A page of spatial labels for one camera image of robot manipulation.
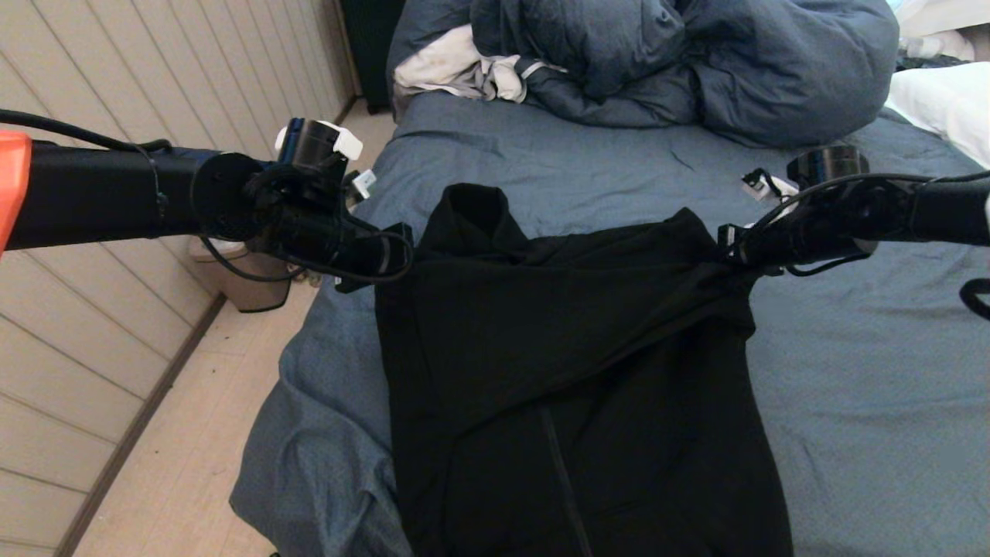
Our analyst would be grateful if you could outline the black cabinet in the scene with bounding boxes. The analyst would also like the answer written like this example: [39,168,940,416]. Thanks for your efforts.
[338,0,407,115]

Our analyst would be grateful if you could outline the beige crumpled item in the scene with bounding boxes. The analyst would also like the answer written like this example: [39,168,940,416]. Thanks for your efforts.
[899,31,975,61]

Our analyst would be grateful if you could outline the black cable loop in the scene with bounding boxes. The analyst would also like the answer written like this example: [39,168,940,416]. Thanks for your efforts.
[961,277,990,322]

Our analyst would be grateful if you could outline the white pillow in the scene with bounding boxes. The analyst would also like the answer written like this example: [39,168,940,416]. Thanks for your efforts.
[886,60,990,167]

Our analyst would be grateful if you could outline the black hoodie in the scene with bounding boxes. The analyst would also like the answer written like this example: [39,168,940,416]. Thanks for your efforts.
[375,183,794,557]

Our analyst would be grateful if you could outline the brown trash bin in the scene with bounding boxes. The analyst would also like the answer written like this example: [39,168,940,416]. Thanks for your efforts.
[189,238,292,313]

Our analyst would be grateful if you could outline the white blanket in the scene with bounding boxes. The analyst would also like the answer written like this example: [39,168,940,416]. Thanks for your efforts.
[897,0,990,36]

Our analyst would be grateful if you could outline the dark blue duvet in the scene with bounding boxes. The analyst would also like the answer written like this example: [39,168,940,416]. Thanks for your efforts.
[385,0,900,148]

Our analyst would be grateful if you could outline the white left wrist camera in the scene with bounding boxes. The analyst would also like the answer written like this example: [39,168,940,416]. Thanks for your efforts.
[344,169,378,210]

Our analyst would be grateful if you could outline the blue-sheeted bed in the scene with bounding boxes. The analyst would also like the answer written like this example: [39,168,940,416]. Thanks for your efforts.
[230,91,990,557]

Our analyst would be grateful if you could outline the smooth black left arm cable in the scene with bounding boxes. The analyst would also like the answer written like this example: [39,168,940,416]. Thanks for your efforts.
[0,108,175,225]

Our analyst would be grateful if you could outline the crumpled white garment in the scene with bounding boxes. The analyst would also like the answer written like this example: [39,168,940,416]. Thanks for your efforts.
[392,23,569,103]

